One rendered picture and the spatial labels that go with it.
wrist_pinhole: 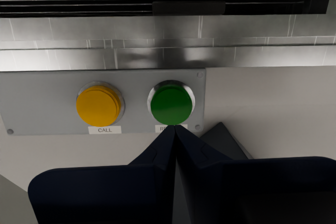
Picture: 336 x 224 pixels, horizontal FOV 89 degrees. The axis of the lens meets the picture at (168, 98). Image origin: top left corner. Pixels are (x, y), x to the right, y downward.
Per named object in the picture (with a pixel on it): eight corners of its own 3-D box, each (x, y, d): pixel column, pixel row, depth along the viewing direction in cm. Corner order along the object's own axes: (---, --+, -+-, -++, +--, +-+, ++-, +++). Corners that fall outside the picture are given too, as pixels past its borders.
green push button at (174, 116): (189, 117, 19) (192, 125, 17) (152, 118, 19) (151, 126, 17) (190, 81, 17) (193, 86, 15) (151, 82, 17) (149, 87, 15)
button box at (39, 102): (194, 111, 24) (204, 133, 18) (44, 114, 24) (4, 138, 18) (196, 61, 22) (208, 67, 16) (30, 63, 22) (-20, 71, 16)
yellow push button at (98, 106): (124, 118, 19) (120, 127, 17) (87, 119, 18) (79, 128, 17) (121, 82, 17) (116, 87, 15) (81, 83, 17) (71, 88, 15)
